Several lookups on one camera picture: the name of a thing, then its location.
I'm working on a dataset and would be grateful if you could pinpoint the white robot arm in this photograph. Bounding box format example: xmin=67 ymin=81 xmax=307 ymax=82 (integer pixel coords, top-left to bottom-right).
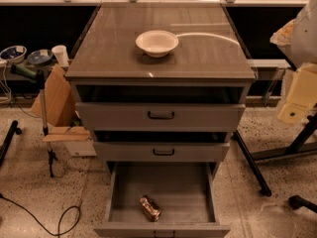
xmin=270 ymin=0 xmax=317 ymax=125

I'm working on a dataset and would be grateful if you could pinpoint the grey drawer cabinet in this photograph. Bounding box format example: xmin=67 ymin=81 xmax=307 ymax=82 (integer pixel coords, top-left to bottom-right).
xmin=64 ymin=2 xmax=258 ymax=238

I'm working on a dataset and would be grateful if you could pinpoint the grey top drawer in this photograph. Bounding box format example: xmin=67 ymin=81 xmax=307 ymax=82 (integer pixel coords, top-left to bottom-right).
xmin=76 ymin=102 xmax=245 ymax=132

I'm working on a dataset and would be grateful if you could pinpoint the grey drawer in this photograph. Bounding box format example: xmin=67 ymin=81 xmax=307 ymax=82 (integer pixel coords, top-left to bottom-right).
xmin=94 ymin=142 xmax=230 ymax=162
xmin=94 ymin=163 xmax=230 ymax=238
xmin=76 ymin=102 xmax=245 ymax=132

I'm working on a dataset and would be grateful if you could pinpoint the grey middle drawer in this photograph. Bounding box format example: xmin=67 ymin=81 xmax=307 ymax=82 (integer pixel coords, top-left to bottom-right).
xmin=94 ymin=142 xmax=230 ymax=162

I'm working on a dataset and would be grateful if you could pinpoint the white bowl on counter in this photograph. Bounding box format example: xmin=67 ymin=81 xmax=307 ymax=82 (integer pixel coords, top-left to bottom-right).
xmin=136 ymin=30 xmax=179 ymax=58

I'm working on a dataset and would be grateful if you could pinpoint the grey bottom drawer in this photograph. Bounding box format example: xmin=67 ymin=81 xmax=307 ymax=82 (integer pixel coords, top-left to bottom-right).
xmin=94 ymin=163 xmax=230 ymax=238

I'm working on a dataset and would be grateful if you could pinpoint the brown cardboard box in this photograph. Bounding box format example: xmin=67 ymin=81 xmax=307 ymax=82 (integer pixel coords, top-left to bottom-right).
xmin=44 ymin=64 xmax=90 ymax=142

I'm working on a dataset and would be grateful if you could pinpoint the white paper cup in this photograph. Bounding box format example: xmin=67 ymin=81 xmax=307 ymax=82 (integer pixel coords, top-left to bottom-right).
xmin=52 ymin=45 xmax=69 ymax=67

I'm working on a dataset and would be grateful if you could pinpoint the blue patterned bowl right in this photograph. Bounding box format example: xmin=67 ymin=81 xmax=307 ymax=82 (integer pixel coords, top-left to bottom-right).
xmin=27 ymin=50 xmax=53 ymax=66

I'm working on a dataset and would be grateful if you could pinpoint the blue patterned bowl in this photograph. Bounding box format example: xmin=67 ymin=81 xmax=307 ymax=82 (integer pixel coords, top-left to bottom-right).
xmin=0 ymin=46 xmax=27 ymax=63
xmin=27 ymin=50 xmax=53 ymax=66

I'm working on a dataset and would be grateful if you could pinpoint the black stand legs right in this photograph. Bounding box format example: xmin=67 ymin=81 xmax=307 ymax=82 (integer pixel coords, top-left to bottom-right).
xmin=233 ymin=113 xmax=317 ymax=196

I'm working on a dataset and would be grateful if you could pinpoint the black stand leg left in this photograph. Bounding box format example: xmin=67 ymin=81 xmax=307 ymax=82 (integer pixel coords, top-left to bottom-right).
xmin=0 ymin=120 xmax=22 ymax=166

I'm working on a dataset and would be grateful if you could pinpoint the blue patterned bowl left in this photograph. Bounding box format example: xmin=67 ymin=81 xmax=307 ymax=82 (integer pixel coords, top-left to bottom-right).
xmin=0 ymin=46 xmax=27 ymax=63

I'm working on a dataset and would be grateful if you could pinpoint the black caster foot right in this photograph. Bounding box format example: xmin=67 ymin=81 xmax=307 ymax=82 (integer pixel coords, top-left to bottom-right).
xmin=288 ymin=195 xmax=317 ymax=213

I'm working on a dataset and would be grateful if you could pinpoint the tripod with green handle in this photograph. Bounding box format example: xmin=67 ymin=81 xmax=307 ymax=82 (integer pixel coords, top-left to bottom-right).
xmin=11 ymin=64 xmax=56 ymax=178

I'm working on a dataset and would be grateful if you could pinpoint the black floor cable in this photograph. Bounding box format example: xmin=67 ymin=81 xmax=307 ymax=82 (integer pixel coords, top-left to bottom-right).
xmin=0 ymin=192 xmax=82 ymax=238

